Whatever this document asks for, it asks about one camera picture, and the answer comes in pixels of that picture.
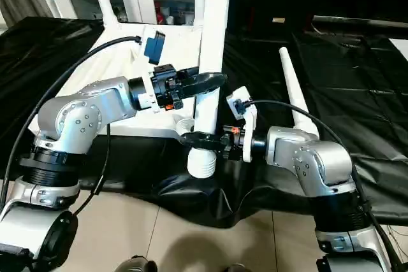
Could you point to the small yellow label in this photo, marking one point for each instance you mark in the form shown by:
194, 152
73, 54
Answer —
278, 19

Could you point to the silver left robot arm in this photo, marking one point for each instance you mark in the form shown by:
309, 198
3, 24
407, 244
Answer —
89, 106

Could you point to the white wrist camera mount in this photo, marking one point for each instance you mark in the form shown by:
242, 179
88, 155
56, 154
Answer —
248, 132
154, 46

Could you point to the black horizontal bar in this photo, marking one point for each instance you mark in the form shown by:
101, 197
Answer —
360, 23

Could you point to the white plastic stool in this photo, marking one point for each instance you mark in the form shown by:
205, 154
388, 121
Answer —
111, 61

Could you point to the white flat board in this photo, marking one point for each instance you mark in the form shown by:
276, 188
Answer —
401, 44

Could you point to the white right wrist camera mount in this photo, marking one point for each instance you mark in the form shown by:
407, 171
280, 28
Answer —
248, 132

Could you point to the dark rounded robot body part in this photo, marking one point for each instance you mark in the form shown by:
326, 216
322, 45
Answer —
236, 269
135, 265

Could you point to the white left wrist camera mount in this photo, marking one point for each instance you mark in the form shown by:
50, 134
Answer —
154, 46

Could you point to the black glossy mat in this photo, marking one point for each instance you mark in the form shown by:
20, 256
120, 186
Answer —
350, 109

